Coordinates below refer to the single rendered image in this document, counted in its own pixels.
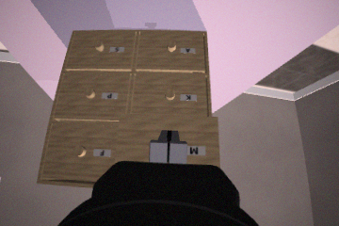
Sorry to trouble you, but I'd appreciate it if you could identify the small wooden chest of drawers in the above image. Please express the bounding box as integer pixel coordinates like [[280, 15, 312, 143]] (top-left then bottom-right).
[[37, 30, 212, 188]]

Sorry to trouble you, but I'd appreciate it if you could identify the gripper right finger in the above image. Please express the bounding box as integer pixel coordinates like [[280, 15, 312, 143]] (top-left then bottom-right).
[[169, 131, 187, 164]]

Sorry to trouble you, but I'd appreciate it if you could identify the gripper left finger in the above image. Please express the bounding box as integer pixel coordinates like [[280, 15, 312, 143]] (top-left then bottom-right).
[[149, 130, 170, 163]]

